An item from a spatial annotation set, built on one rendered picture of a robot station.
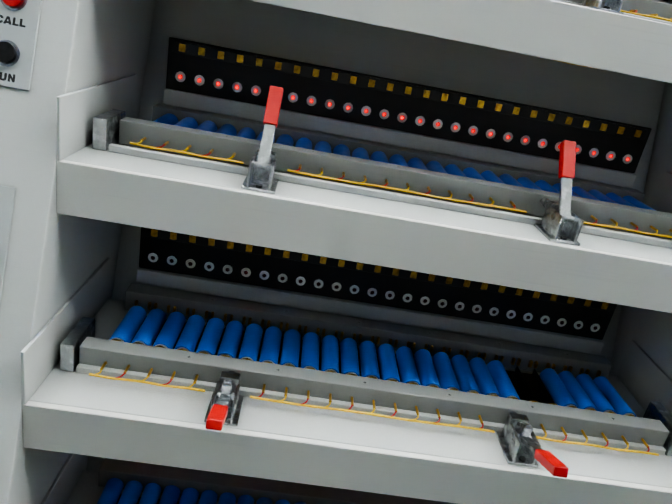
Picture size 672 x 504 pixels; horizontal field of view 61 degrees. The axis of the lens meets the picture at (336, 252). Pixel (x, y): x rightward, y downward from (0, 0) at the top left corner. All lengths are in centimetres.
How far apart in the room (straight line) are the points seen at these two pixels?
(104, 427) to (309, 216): 24
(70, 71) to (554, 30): 40
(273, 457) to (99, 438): 15
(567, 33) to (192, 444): 47
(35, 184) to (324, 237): 23
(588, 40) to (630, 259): 19
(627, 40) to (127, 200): 44
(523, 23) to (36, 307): 46
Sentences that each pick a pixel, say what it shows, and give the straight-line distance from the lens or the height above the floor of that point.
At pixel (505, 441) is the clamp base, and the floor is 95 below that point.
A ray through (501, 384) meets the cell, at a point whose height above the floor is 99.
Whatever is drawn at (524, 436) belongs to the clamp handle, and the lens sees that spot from 56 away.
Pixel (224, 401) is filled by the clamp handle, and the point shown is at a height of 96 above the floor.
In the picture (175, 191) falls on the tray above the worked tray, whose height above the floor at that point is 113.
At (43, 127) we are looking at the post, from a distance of 51.
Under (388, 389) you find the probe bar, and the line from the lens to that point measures 55.
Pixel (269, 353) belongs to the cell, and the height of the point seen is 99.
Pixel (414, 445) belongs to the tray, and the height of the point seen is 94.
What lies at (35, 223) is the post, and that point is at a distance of 51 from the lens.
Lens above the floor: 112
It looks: 3 degrees down
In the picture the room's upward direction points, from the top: 10 degrees clockwise
